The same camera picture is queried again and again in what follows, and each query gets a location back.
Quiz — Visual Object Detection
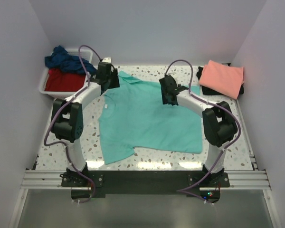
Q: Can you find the teal t-shirt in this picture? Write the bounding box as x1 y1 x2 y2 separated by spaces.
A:
98 71 203 164

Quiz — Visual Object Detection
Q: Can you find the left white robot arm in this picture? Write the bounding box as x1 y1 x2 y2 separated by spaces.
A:
49 57 120 186

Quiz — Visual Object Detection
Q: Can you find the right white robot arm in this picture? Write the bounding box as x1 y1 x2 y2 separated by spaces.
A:
159 75 241 187

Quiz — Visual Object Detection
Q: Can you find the folded black t-shirt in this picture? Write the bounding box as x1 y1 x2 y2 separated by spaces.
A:
196 63 246 96

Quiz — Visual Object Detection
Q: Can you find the navy blue t-shirt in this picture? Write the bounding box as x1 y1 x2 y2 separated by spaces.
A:
44 46 96 75

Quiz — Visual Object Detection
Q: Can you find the red t-shirt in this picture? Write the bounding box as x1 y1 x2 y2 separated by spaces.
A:
45 68 86 92

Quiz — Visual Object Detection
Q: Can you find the folded salmon pink t-shirt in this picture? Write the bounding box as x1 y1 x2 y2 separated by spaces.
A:
199 59 245 100

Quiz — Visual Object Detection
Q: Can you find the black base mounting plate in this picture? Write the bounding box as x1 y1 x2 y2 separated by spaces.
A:
60 171 230 200

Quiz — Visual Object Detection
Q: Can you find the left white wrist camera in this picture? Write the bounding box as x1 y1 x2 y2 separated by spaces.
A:
102 57 112 64

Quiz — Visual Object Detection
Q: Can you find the aluminium rail frame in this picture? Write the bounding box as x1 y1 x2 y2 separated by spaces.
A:
18 146 281 228

